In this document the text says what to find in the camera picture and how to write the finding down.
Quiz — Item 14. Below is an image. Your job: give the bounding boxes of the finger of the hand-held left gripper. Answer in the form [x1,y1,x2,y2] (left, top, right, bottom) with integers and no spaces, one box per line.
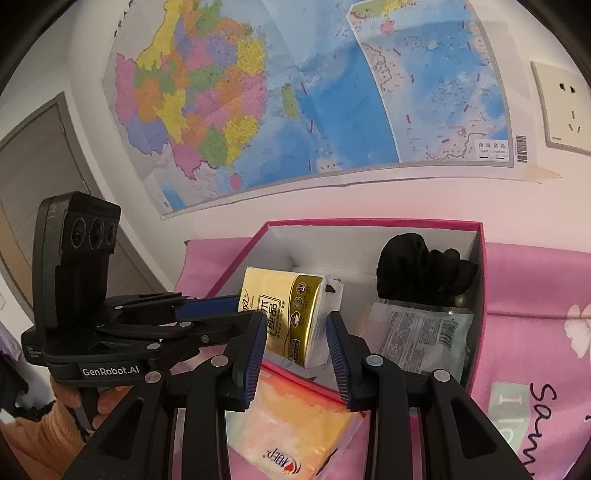
[102,291,241,321]
[95,311,259,365]

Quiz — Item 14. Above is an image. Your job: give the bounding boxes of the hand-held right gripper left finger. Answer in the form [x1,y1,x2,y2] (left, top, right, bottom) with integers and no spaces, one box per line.
[62,313,271,480]

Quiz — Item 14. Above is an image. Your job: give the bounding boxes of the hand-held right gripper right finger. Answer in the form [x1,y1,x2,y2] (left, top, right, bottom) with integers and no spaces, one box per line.
[325,311,532,480]

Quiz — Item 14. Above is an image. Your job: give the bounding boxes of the gold tissue pack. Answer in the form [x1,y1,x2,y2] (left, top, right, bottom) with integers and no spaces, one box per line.
[236,267,345,370]

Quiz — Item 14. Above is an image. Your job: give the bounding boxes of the white printed packet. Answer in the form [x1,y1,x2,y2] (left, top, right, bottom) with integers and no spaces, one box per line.
[358,298,474,384]

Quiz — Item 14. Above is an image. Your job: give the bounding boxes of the orange tissue pack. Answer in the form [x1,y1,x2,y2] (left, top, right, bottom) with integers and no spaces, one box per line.
[224,367,365,480]

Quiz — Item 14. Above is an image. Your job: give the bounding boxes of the pink storage box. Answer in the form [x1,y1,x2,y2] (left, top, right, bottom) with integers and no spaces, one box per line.
[203,218,486,414]

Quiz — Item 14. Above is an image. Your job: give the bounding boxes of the black gloves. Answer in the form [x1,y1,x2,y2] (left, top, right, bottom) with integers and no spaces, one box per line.
[376,233,478,308]

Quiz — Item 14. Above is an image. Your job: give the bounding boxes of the person's left forearm orange sleeve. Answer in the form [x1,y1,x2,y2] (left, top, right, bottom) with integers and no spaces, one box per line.
[0,401,93,480]

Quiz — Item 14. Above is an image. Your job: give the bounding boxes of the person's left hand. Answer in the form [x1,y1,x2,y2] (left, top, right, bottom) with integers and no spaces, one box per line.
[51,383,136,433]

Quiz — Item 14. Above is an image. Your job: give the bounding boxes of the grey door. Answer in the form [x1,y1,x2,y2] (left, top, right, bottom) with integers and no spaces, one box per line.
[0,91,158,315]

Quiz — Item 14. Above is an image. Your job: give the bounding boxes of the colourful wall map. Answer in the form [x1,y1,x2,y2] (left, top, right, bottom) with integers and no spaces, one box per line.
[102,0,561,220]

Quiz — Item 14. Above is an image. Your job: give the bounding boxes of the white wall socket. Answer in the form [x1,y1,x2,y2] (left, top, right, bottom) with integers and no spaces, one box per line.
[530,60,591,153]

